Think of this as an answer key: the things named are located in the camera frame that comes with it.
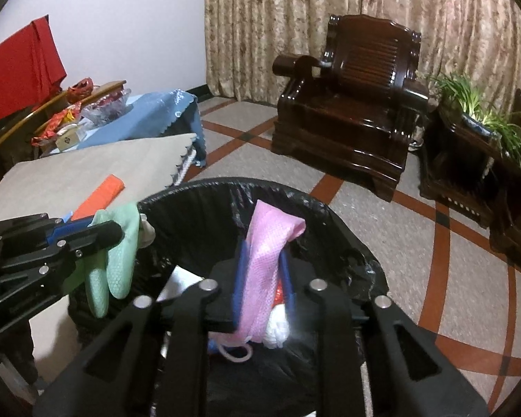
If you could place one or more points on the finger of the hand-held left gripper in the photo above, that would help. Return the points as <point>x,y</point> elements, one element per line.
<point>100,234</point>
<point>63,228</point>

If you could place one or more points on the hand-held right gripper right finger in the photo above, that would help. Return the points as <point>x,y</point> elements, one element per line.
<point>288,286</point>

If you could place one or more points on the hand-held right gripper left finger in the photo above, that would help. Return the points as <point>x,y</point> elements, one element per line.
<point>239,286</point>

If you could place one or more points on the green rubber glove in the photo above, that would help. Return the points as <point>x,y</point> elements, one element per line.
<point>121,260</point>

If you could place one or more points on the white tissue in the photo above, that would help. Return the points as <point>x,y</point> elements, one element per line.
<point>278,330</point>

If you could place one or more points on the pink mesh cloth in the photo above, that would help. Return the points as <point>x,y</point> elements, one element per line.
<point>269,234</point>

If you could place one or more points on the white paper card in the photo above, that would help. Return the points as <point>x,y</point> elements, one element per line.
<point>178,284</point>

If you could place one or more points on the black bag-lined trash bin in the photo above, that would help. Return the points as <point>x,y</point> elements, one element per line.
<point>208,213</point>

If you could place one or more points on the orange mesh scrap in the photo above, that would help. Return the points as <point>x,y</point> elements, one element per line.
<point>279,295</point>

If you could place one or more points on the orange scrub pad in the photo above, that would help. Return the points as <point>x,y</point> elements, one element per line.
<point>102,193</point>

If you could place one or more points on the beige tablecloth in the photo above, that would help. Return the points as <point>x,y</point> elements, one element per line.
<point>91,165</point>

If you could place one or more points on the small beige box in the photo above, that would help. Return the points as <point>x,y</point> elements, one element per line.
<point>67,142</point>

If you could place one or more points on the red snack packets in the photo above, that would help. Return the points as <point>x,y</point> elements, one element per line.
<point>52,128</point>

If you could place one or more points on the clear plastic bag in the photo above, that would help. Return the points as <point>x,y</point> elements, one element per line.
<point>108,106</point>

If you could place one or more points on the blue tablecloth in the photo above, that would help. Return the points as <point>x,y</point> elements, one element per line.
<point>156,113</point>

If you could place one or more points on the red patterned basket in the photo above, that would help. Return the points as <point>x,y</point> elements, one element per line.
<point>79,90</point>

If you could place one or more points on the red cloth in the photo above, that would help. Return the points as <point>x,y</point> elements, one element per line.
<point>21,69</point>

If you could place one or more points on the dark wooden side table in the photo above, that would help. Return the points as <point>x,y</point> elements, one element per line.
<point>456,165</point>

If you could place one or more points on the potted green plant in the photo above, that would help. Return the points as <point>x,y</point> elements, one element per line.
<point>473,100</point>

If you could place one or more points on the beige patterned curtain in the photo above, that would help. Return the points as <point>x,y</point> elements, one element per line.
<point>286,17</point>

